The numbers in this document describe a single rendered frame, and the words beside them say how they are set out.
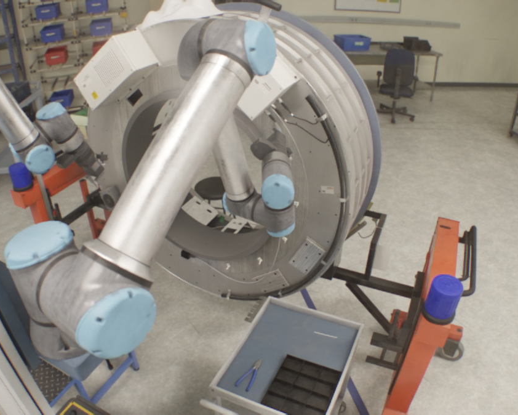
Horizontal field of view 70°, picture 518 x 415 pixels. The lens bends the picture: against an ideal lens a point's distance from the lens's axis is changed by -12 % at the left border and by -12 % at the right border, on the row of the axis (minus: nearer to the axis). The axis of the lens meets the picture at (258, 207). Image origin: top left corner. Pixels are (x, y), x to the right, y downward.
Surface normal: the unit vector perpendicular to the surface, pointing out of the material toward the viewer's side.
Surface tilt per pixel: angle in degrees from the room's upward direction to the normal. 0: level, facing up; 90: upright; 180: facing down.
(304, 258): 90
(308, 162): 90
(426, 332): 90
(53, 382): 0
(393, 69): 99
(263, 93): 90
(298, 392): 0
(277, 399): 0
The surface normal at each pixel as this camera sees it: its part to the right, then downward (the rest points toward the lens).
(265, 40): 0.88, 0.18
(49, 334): 0.02, 0.21
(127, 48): 0.74, -0.30
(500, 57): 0.25, 0.51
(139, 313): 0.79, 0.36
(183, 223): 0.41, -0.66
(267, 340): 0.00, -0.85
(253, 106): -0.43, 0.47
